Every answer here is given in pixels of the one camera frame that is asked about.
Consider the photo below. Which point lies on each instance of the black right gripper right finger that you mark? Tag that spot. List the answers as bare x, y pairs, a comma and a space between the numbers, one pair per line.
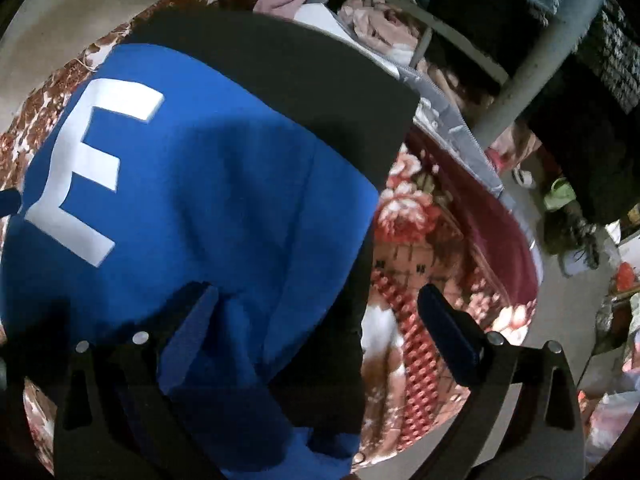
521, 420

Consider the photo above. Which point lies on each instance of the dark shoe on floor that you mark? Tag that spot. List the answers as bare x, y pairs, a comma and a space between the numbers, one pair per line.
570, 237

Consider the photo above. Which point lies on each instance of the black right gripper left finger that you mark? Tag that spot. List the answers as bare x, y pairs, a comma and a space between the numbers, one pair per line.
114, 421

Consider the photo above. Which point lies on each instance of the brown floral bed blanket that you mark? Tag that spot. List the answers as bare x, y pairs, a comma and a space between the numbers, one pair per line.
436, 225

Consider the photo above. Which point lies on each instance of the blue and black sweatshirt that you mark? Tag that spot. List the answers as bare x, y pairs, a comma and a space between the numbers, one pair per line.
226, 148

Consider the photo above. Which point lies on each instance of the grey metal rack frame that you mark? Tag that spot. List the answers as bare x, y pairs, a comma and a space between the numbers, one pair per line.
517, 44

